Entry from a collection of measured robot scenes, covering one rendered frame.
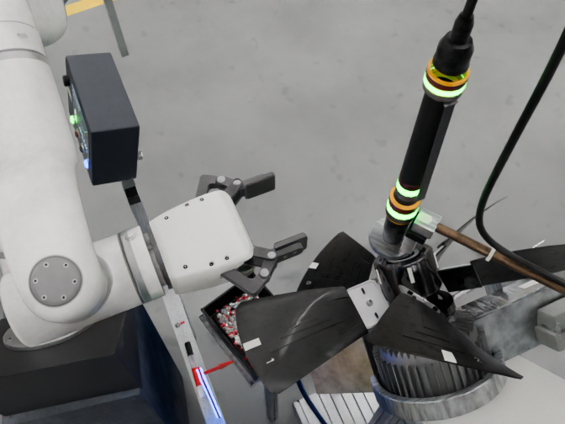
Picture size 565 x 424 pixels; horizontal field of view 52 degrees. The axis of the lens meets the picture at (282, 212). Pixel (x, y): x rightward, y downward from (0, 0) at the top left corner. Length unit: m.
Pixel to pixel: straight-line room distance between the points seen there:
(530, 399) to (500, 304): 0.20
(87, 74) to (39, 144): 0.81
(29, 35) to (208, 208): 0.28
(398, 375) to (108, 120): 0.82
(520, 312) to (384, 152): 1.69
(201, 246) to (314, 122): 2.32
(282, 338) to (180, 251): 0.50
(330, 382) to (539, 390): 0.42
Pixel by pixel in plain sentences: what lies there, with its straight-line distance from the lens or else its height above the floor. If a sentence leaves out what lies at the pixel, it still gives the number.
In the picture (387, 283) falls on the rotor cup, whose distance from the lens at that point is 1.13.
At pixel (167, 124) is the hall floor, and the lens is 2.97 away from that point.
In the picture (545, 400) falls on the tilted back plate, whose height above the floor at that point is 1.19.
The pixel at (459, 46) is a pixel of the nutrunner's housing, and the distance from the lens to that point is 0.59.
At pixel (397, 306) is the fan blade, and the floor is 1.35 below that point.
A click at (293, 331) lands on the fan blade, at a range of 1.11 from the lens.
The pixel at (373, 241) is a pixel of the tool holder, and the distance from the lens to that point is 0.90.
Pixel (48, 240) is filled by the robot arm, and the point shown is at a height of 1.77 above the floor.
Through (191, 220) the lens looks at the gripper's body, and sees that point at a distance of 0.66.
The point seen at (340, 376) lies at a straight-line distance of 1.30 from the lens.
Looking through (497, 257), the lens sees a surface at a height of 1.54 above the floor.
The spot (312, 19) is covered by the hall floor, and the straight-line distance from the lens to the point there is 3.46.
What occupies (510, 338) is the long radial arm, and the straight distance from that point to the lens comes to 1.29.
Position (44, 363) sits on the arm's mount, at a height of 1.16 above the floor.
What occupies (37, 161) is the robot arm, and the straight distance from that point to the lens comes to 0.63.
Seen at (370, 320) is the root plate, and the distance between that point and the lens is 1.13.
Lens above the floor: 2.23
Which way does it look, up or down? 59 degrees down
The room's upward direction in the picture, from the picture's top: straight up
